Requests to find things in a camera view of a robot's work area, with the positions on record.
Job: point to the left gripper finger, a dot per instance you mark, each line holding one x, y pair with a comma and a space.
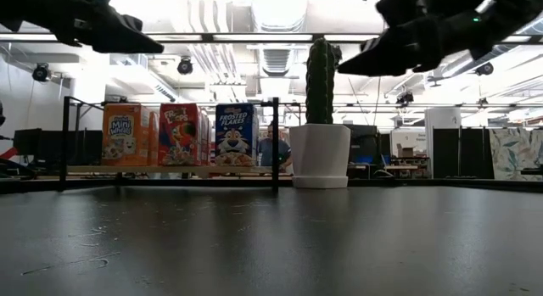
119, 39
133, 22

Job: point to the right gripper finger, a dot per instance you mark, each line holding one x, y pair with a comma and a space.
382, 58

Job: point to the red Froot Loops cereal box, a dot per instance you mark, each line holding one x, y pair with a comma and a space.
182, 135

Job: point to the blue Frosted Flakes cereal box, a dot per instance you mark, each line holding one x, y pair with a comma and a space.
235, 135

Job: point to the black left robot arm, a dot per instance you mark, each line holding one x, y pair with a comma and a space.
25, 7

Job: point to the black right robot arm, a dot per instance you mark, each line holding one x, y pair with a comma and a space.
517, 7

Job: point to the black partition panel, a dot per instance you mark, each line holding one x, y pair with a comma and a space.
462, 152

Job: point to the white plant pot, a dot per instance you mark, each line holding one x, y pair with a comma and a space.
320, 156

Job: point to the black monitor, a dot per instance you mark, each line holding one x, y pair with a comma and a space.
27, 141

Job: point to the floral partition panel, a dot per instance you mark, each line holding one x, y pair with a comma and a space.
515, 154

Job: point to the person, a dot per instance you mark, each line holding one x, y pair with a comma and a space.
266, 152

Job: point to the black table mat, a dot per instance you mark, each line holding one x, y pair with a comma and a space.
271, 245

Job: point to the black ceiling camera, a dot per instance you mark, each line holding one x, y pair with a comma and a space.
184, 66
41, 72
483, 68

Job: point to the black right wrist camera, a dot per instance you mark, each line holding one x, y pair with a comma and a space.
399, 7

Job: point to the silver ceiling air duct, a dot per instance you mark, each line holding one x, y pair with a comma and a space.
275, 60

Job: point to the black metal shelf frame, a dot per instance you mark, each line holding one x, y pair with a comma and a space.
63, 139

